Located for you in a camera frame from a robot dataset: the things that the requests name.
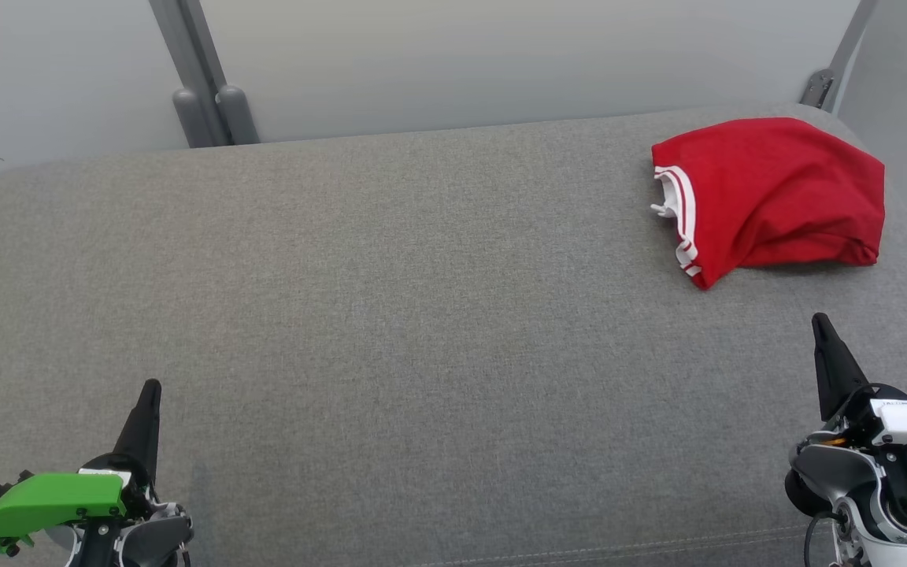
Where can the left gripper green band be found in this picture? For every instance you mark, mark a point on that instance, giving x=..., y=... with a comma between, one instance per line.
x=52, y=500

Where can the red jersey with white sleeves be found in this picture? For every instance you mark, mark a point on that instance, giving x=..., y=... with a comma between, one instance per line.
x=776, y=181

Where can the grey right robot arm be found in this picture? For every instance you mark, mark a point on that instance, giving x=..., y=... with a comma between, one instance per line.
x=831, y=468

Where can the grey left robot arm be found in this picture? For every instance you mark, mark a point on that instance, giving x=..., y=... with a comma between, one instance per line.
x=154, y=539

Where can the grey frame post with round feet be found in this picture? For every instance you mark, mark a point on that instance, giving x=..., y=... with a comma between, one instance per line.
x=186, y=47

